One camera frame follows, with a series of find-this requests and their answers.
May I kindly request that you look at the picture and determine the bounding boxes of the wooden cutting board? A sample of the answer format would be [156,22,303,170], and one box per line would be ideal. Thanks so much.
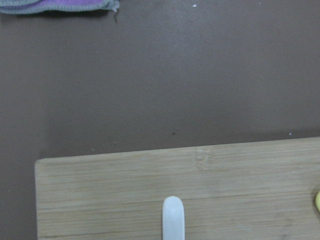
[35,137,320,240]

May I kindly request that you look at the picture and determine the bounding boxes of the grey folded cloth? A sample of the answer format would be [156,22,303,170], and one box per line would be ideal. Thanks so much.
[0,0,120,15]

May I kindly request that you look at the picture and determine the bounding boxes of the white ceramic spoon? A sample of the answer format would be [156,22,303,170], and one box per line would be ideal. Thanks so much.
[162,196,185,240]

